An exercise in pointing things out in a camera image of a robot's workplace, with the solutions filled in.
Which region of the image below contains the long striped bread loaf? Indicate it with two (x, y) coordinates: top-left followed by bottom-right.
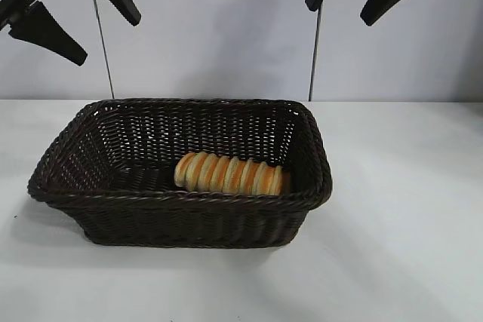
(173, 151), (294, 195)

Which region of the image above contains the dark brown wicker basket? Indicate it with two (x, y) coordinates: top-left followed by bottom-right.
(26, 97), (334, 250)

